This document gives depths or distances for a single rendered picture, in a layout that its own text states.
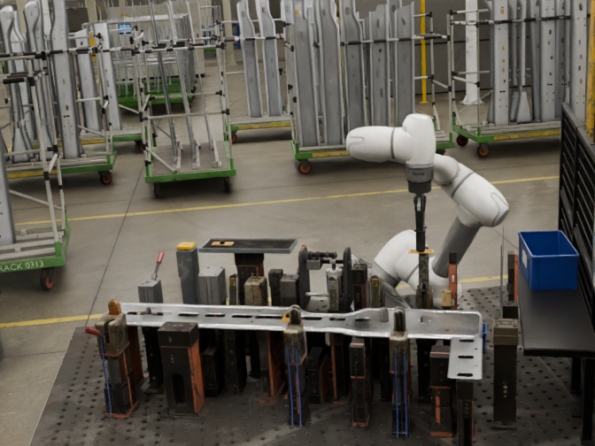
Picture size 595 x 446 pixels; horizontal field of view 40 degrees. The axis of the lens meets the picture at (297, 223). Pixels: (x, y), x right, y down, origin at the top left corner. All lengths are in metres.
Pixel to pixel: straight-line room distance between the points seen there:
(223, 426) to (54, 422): 0.61
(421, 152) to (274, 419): 1.04
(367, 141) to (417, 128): 0.17
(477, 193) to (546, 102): 7.81
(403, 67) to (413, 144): 7.53
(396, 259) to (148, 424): 1.32
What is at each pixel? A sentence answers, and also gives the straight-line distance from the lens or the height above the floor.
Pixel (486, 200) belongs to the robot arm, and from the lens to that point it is 3.07.
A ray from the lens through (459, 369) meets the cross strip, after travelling 2.49.
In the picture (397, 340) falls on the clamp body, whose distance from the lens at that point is 2.58.
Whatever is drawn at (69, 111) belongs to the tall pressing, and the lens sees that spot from 10.24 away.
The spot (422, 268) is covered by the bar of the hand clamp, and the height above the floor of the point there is 1.14.
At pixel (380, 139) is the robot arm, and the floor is 1.64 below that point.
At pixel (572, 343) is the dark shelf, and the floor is 1.03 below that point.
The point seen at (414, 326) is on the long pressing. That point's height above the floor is 1.00.
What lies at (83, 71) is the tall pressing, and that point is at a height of 1.19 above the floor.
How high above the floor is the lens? 2.11
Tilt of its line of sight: 16 degrees down
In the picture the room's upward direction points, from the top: 4 degrees counter-clockwise
